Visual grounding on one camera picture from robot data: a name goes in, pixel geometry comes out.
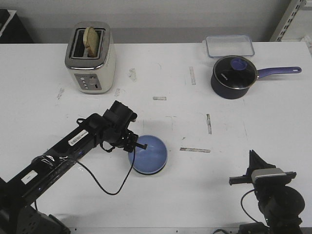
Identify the glass pot lid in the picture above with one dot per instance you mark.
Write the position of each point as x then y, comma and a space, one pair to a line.
235, 72

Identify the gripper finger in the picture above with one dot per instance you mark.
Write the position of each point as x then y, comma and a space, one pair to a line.
132, 141
141, 146
263, 164
253, 158

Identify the cream and chrome toaster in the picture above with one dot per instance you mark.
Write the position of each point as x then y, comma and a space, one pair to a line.
91, 75

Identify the blue bowl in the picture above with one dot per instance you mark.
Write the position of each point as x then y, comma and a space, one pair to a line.
151, 160

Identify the black box in corner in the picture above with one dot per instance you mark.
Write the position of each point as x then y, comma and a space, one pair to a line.
12, 30

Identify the slice of toast bread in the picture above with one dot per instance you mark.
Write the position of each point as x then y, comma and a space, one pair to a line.
91, 42

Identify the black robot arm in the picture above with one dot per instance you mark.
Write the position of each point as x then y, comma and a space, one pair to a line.
17, 216
279, 203

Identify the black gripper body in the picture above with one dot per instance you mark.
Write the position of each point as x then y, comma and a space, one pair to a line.
122, 141
247, 179

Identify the white metal shelf upright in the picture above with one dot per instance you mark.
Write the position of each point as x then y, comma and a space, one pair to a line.
296, 22

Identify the dark blue saucepan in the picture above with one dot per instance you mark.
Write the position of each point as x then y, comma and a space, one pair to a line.
229, 93

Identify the clear plastic container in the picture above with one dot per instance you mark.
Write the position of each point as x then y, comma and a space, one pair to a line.
218, 46

